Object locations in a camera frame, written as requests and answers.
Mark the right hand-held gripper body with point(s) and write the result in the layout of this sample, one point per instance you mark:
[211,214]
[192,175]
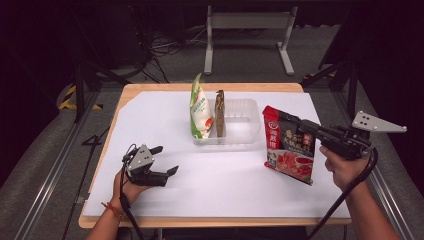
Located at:
[343,140]

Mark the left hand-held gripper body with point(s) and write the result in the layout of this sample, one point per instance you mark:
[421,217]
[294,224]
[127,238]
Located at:
[141,163]

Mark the red and black packet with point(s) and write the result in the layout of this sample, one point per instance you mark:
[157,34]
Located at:
[290,156]

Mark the translucent plastic container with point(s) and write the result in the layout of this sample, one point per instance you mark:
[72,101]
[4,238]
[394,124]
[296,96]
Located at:
[241,123]

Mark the green and white packet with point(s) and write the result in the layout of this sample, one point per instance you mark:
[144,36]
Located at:
[201,115]

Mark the gold foil packet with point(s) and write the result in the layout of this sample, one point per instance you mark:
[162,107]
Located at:
[219,115]

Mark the person's right hand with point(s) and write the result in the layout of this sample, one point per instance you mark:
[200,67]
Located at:
[343,170]

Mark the person's left hand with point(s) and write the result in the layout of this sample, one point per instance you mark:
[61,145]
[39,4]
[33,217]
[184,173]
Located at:
[125,191]

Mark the black tripod stand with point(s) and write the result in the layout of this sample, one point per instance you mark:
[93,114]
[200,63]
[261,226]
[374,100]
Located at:
[351,86]
[79,86]

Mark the yellow and black floor tape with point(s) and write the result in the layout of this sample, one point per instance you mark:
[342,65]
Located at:
[66,100]

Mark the grey metal stand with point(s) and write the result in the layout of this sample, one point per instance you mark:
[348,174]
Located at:
[250,20]

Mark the metal floor rail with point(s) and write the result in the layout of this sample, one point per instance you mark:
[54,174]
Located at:
[50,186]
[390,200]

